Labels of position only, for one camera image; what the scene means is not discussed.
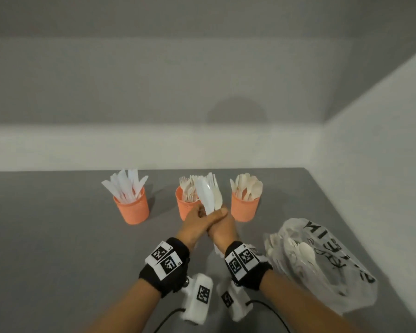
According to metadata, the clear printed plastic bag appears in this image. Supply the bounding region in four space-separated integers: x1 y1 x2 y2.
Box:
263 218 379 316

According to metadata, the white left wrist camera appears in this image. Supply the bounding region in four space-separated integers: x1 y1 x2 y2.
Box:
180 273 214 325

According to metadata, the bunch of cream spoons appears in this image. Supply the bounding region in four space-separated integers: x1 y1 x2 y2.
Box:
229 173 263 202

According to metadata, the person's left forearm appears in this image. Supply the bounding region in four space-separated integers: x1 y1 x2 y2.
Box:
86 279 162 333

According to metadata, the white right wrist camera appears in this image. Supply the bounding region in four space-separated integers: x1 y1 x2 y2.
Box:
216 278 254 322

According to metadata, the bunch of white knives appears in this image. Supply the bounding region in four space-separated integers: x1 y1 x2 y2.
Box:
101 169 149 204

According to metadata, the black camera cable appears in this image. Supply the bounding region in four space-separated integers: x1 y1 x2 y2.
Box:
247 299 292 333
154 308 187 333

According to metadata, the orange cup holding spoons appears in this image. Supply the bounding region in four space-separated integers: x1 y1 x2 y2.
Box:
230 191 260 223

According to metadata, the black left wrist strap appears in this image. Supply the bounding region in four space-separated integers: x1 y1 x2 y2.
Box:
139 237 191 298

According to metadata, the black right wrist strap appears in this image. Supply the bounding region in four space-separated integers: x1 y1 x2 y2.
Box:
224 240 274 292

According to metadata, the pile of bagged white cutlery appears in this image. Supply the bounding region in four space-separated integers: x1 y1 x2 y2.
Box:
268 236 321 274

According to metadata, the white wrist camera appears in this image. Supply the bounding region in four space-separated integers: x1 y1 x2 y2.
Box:
216 278 254 322
180 273 214 325

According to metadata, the black wrist strap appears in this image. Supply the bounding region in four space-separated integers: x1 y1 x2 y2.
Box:
224 240 274 292
139 237 191 298

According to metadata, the black right camera cable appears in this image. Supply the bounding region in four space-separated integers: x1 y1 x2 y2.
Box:
247 299 292 333

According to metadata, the orange cup holding forks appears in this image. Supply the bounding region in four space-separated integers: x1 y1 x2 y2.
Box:
175 186 203 222

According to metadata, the bunch of cream forks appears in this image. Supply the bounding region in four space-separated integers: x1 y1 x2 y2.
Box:
179 175 202 203

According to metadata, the orange cup holding knives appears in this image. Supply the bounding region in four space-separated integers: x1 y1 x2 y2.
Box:
113 186 150 225

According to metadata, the person's right hand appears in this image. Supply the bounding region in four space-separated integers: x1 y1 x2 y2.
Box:
207 207 240 254

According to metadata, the black left camera cable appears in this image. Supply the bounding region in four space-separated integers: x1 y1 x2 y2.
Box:
154 308 187 333

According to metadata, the person's left hand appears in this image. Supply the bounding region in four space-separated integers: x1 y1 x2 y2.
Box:
175 203 209 252

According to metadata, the person's right forearm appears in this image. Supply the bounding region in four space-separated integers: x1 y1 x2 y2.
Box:
259 270 363 333

